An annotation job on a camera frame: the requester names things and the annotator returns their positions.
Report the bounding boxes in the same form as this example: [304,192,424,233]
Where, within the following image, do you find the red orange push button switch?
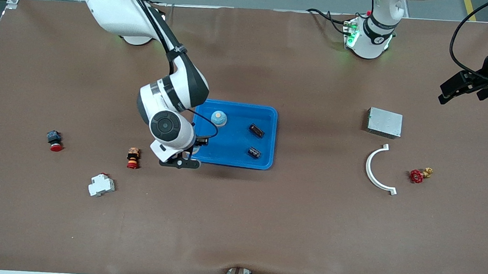
[126,147,141,170]

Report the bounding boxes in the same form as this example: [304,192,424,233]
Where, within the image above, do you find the brown paper table cover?
[0,0,488,274]

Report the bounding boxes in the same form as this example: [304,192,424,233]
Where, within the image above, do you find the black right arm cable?
[111,0,229,141]

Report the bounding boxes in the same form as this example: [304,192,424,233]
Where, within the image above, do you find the black left base cables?
[305,7,353,36]

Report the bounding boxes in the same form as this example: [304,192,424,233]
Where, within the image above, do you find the white circuit breaker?
[87,172,116,199]

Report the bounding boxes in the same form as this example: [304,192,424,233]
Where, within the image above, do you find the grey metal box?
[365,106,404,140]

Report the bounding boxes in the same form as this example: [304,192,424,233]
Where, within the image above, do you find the blue plastic tray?
[185,98,279,171]

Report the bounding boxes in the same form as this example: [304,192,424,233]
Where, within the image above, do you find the red mushroom button black body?
[45,130,65,153]

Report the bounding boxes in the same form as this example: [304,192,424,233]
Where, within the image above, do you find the dark brown rectangular component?
[248,123,266,139]

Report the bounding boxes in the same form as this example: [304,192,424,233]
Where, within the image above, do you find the red handle brass valve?
[409,166,434,185]

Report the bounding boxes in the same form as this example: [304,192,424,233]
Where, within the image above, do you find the white curved plastic bracket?
[363,143,400,196]

